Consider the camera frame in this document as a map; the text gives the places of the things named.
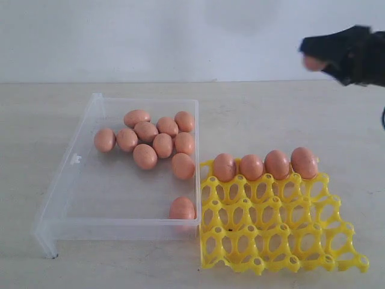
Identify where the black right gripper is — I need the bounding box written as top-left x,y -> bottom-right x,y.
299,25 -> 384,87

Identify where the brown egg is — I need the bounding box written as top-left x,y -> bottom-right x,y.
123,110 -> 151,128
94,128 -> 116,153
152,133 -> 173,159
213,153 -> 237,182
174,132 -> 195,155
169,196 -> 196,220
156,117 -> 179,138
264,150 -> 290,180
291,147 -> 318,179
303,55 -> 328,72
134,122 -> 159,143
133,144 -> 158,170
171,153 -> 195,180
116,128 -> 138,152
239,154 -> 265,181

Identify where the clear plastic box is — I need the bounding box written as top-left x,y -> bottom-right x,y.
34,93 -> 201,258

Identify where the brown egg back right corner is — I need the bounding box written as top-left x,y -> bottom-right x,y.
174,111 -> 195,132

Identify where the yellow plastic egg tray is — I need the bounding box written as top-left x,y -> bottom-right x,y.
199,172 -> 369,275

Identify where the brown egg back top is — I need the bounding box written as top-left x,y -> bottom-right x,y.
123,110 -> 151,128

